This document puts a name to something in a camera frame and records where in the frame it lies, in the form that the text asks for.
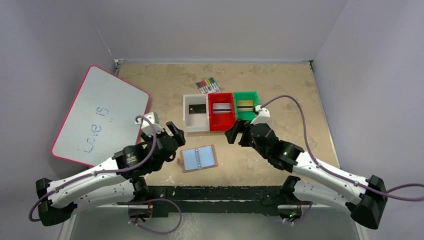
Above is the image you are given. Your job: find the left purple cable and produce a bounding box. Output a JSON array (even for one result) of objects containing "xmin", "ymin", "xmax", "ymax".
[{"xmin": 28, "ymin": 115, "xmax": 158, "ymax": 223}]

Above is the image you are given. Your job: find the pink leather card holder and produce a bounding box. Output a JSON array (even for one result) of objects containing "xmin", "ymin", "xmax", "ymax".
[{"xmin": 179, "ymin": 144, "xmax": 219, "ymax": 173}]

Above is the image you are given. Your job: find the red framed whiteboard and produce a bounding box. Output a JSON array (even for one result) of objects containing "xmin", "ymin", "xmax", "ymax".
[{"xmin": 50, "ymin": 65, "xmax": 150, "ymax": 166}]

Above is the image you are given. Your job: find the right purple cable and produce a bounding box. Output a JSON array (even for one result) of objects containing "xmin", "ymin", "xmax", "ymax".
[{"xmin": 259, "ymin": 95, "xmax": 424, "ymax": 202}]

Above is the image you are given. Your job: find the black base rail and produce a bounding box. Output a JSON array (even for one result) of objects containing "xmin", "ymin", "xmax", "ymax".
[{"xmin": 117, "ymin": 185, "xmax": 312, "ymax": 218}]

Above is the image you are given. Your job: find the black credit card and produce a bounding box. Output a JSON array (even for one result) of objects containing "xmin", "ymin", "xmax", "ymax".
[{"xmin": 188, "ymin": 104, "xmax": 207, "ymax": 114}]

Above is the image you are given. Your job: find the green plastic bin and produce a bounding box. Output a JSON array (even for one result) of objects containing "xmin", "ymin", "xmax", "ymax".
[{"xmin": 232, "ymin": 91, "xmax": 260, "ymax": 121}]

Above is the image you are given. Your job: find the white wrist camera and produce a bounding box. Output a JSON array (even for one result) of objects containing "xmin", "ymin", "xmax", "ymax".
[
  {"xmin": 250, "ymin": 105, "xmax": 271, "ymax": 125},
  {"xmin": 135, "ymin": 111, "xmax": 164, "ymax": 137}
]

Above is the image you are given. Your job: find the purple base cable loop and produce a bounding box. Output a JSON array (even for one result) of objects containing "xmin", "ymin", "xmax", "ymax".
[{"xmin": 127, "ymin": 198, "xmax": 183, "ymax": 235}]

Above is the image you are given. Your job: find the white plastic bin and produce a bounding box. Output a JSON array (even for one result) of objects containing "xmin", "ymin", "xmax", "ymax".
[{"xmin": 182, "ymin": 94, "xmax": 210, "ymax": 133}]

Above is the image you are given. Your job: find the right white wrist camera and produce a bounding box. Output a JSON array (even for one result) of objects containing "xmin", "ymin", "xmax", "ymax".
[{"xmin": 250, "ymin": 105, "xmax": 271, "ymax": 125}]

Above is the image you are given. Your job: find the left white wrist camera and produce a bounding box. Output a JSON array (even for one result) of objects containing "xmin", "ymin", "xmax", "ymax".
[{"xmin": 135, "ymin": 111, "xmax": 164, "ymax": 137}]

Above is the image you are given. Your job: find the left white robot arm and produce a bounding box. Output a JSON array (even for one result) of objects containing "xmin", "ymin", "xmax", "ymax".
[{"xmin": 28, "ymin": 121, "xmax": 186, "ymax": 226}]

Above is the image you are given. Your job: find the pack of coloured markers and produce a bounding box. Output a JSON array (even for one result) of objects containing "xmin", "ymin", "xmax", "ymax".
[{"xmin": 195, "ymin": 77, "xmax": 221, "ymax": 94}]

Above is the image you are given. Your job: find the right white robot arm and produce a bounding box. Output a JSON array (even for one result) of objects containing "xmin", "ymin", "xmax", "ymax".
[{"xmin": 224, "ymin": 120, "xmax": 388, "ymax": 230}]

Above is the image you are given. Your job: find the silver credit card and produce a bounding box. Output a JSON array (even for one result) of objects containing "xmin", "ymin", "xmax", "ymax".
[{"xmin": 212, "ymin": 103, "xmax": 232, "ymax": 114}]

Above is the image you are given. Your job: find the red plastic bin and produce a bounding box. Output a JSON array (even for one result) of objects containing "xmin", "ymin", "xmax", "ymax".
[{"xmin": 207, "ymin": 92, "xmax": 236, "ymax": 132}]

